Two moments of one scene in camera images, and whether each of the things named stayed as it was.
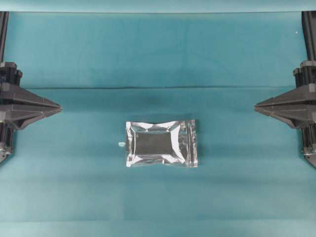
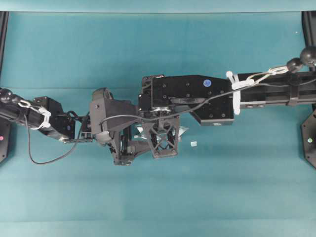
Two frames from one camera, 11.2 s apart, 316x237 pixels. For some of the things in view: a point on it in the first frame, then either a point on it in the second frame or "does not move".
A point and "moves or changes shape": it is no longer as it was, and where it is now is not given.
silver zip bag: (173, 143) moves or changes shape
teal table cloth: (67, 176) does not move
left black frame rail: (4, 17) does not move
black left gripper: (19, 107) → (106, 114)
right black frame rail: (308, 19) does not move
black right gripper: (297, 106) → (158, 95)
